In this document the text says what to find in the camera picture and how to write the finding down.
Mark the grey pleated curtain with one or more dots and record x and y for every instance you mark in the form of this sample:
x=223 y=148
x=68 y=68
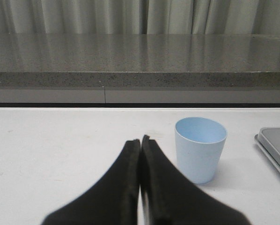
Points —
x=140 y=16

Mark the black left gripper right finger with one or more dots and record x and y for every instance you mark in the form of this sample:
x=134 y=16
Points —
x=169 y=198

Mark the silver electronic kitchen scale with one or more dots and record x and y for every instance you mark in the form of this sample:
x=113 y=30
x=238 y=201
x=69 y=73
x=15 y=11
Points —
x=268 y=140

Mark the grey stone counter ledge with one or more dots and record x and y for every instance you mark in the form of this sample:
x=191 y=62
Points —
x=218 y=69

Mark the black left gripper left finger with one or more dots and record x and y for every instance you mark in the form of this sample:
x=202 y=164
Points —
x=113 y=200

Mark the light blue plastic cup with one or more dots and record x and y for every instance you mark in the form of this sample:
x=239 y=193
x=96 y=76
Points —
x=199 y=144

